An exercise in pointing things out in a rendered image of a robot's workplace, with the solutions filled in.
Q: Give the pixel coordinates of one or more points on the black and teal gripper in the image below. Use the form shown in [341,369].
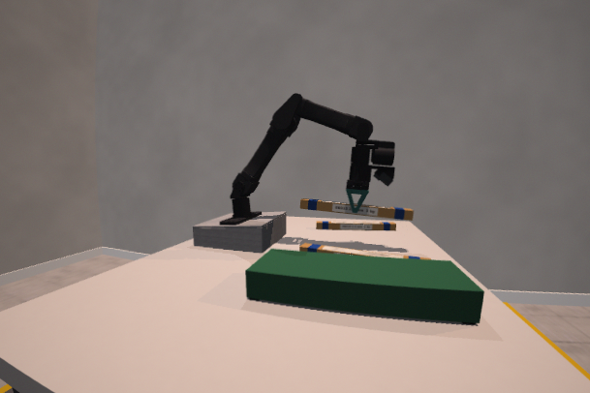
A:
[354,170]

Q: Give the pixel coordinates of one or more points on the brown cardboard box with blue bands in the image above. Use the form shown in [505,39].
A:
[364,210]

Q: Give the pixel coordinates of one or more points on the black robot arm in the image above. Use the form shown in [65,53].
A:
[286,119]

